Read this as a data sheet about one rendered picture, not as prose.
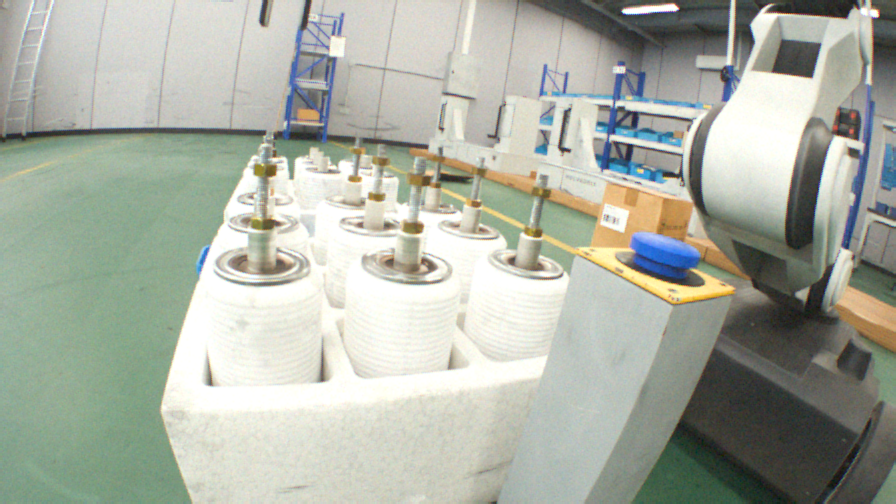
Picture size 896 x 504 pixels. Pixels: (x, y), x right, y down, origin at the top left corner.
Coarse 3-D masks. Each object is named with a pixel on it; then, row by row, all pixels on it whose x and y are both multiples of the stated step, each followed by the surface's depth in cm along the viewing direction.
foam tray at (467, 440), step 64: (192, 320) 31; (192, 384) 23; (320, 384) 27; (384, 384) 28; (448, 384) 30; (512, 384) 32; (192, 448) 22; (256, 448) 24; (320, 448) 26; (384, 448) 29; (448, 448) 32; (512, 448) 35
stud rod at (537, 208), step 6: (540, 174) 35; (546, 174) 35; (540, 180) 35; (546, 180) 35; (540, 186) 36; (546, 186) 36; (540, 198) 36; (534, 204) 36; (540, 204) 36; (534, 210) 36; (540, 210) 36; (534, 216) 36; (540, 216) 36; (534, 222) 37
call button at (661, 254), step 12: (636, 240) 19; (648, 240) 19; (660, 240) 19; (672, 240) 20; (636, 252) 20; (648, 252) 18; (660, 252) 18; (672, 252) 18; (684, 252) 18; (696, 252) 18; (648, 264) 19; (660, 264) 18; (672, 264) 18; (684, 264) 18; (696, 264) 18; (672, 276) 18; (684, 276) 18
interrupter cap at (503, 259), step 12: (492, 252) 39; (504, 252) 40; (516, 252) 41; (492, 264) 37; (504, 264) 37; (540, 264) 39; (552, 264) 39; (528, 276) 35; (540, 276) 35; (552, 276) 35
